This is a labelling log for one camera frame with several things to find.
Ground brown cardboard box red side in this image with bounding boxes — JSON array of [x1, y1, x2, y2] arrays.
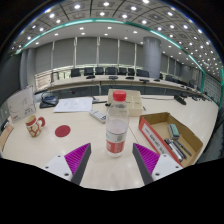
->
[[138, 111, 204, 168]]

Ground round ceiling lights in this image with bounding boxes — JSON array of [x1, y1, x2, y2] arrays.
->
[[9, 0, 224, 91]]

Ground white remote control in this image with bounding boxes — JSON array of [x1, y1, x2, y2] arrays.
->
[[88, 109, 108, 124]]

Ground white copy paper box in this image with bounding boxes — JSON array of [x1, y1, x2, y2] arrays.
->
[[6, 85, 37, 124]]

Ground clear red-capped water bottle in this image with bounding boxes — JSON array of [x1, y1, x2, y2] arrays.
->
[[105, 89, 130, 158]]

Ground white printed paper sheet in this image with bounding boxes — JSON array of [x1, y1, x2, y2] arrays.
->
[[53, 96, 94, 114]]

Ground black tabletop microphone unit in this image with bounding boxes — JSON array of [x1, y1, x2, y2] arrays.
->
[[173, 94, 188, 106]]

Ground red and cream mug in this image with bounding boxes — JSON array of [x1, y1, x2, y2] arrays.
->
[[25, 114, 46, 138]]

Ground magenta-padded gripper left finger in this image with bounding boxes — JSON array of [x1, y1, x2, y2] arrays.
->
[[41, 142, 92, 186]]

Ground flat round red coaster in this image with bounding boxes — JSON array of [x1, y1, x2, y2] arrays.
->
[[54, 124, 72, 138]]

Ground black marker pen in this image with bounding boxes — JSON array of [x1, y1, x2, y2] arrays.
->
[[163, 138, 185, 162], [173, 138, 194, 158]]

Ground grey whiteboard eraser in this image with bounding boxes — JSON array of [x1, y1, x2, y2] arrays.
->
[[167, 123, 181, 140]]

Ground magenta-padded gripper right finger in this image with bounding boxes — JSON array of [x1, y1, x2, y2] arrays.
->
[[131, 142, 183, 186]]

